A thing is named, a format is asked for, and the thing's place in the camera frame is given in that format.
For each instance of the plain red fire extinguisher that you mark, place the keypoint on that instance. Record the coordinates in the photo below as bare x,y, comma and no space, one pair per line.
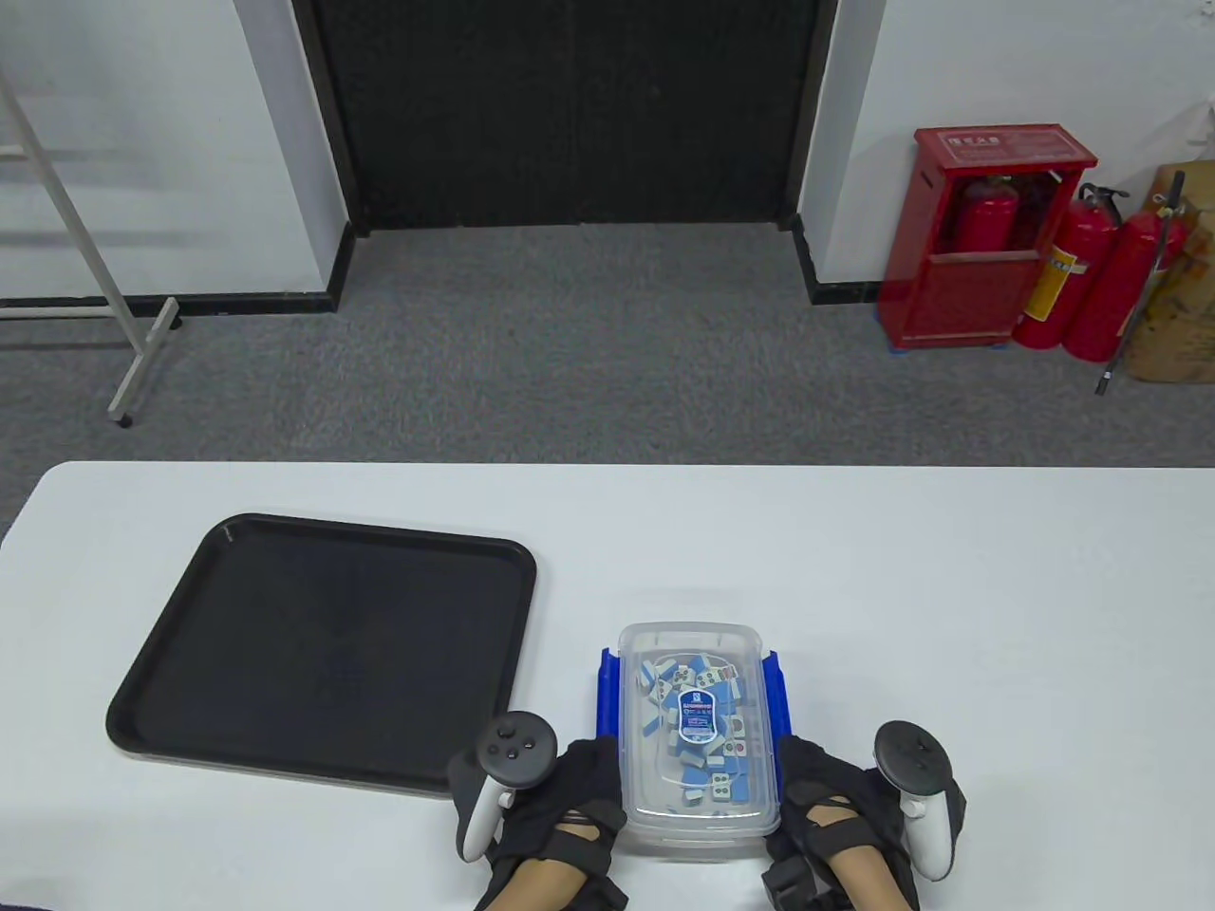
1115,294

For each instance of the dark grey controller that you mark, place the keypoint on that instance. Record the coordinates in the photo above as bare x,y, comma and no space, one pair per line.
911,754
517,750

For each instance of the red extinguisher inside cabinet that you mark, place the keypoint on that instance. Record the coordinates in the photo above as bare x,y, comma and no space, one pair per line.
987,218

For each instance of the person's right hand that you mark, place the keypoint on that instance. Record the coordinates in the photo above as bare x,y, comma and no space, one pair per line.
816,778

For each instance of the person's right forearm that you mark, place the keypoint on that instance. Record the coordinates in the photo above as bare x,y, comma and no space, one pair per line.
864,883

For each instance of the person's left hand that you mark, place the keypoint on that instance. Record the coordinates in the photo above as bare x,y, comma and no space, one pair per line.
588,778

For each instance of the black plastic tray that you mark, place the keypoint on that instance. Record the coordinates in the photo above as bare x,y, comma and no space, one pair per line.
313,636

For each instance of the person's left forearm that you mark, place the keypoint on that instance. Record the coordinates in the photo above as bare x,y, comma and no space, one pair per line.
536,892

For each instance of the brown cardboard box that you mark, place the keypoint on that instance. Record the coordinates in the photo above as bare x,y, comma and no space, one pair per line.
1182,323

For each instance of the clear lid with blue label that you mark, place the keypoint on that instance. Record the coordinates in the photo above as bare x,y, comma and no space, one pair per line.
650,816

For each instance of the black double door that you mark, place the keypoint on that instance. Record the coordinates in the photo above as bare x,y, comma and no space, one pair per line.
570,114

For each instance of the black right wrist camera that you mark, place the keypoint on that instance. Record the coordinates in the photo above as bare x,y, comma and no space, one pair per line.
793,887

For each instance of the red fire extinguisher cabinet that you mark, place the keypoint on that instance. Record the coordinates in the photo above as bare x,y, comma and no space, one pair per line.
959,294

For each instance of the white metal stand frame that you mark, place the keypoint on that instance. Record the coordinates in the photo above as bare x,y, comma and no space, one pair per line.
142,365

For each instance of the pile of blue mahjong tiles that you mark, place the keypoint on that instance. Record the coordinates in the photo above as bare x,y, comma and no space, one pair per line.
664,712

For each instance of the clear container with blue clips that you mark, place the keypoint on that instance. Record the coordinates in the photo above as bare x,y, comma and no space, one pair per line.
698,847

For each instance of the red extinguisher with yellow label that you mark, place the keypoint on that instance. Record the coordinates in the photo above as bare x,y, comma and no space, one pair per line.
1077,256

